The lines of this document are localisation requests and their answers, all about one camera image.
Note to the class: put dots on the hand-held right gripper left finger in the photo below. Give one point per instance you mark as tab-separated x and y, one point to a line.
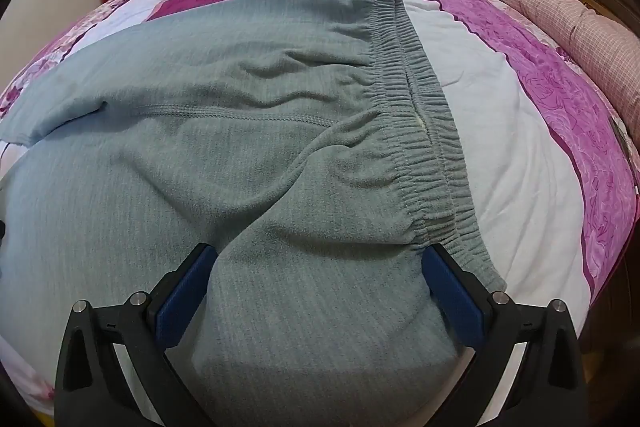
180	302

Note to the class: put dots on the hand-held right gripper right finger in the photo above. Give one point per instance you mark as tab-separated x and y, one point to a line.
452	302

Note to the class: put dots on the grey fleece pants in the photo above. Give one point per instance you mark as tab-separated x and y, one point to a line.
250	157

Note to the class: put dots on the purple floral bedspread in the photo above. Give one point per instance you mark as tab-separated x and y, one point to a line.
525	132

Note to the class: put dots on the pink checked rolled quilt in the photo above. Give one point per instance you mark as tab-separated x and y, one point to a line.
550	2

